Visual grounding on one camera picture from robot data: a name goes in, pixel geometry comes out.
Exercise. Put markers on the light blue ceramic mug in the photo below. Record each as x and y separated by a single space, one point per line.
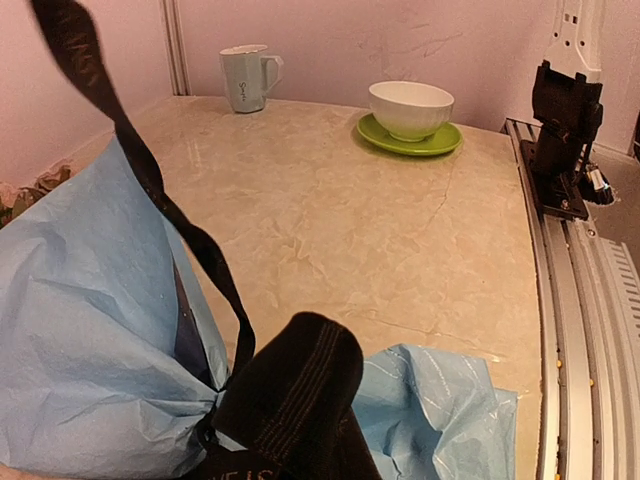
250 73

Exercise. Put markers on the blue wrapping paper sheet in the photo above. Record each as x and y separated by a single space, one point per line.
112 367

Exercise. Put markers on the pink fake rose bunch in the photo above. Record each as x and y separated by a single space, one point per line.
16 200

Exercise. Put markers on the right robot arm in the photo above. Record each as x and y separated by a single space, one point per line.
566 101

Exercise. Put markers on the white ceramic bowl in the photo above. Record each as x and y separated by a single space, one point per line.
410 111

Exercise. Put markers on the green plate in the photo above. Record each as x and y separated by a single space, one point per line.
445 140

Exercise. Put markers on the right aluminium frame post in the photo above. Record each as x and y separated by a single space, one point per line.
174 43

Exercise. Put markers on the front aluminium rail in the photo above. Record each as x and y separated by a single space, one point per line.
588 291

